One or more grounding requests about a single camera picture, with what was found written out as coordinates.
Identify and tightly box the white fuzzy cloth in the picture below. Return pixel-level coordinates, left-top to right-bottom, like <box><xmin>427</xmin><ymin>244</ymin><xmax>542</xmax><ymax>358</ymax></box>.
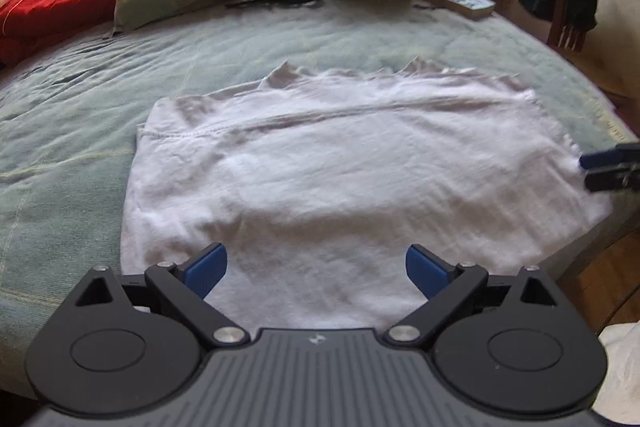
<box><xmin>592</xmin><ymin>321</ymin><xmax>640</xmax><ymax>427</ymax></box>

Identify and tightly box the white printed t-shirt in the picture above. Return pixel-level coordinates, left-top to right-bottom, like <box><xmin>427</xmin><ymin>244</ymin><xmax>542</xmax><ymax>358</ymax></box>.
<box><xmin>120</xmin><ymin>61</ymin><xmax>614</xmax><ymax>334</ymax></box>

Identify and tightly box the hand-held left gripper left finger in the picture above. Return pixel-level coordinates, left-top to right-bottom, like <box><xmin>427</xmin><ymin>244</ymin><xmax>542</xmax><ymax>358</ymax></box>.
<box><xmin>75</xmin><ymin>243</ymin><xmax>251</xmax><ymax>349</ymax></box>

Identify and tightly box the wooden chair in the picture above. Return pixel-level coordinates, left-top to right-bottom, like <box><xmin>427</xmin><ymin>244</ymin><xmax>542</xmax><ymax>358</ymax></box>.
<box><xmin>544</xmin><ymin>0</ymin><xmax>640</xmax><ymax>108</ymax></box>

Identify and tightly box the paperback book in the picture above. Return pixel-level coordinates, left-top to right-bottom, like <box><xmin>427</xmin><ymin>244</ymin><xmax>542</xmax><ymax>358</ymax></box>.
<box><xmin>417</xmin><ymin>0</ymin><xmax>497</xmax><ymax>21</ymax></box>

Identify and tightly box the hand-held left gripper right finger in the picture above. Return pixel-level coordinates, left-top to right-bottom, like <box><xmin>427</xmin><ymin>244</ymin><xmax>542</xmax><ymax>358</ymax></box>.
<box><xmin>385</xmin><ymin>244</ymin><xmax>561</xmax><ymax>351</ymax></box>

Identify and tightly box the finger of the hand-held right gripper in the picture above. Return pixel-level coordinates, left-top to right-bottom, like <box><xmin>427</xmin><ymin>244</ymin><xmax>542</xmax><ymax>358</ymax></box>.
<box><xmin>580</xmin><ymin>142</ymin><xmax>640</xmax><ymax>169</ymax></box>
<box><xmin>584</xmin><ymin>165</ymin><xmax>640</xmax><ymax>193</ymax></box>

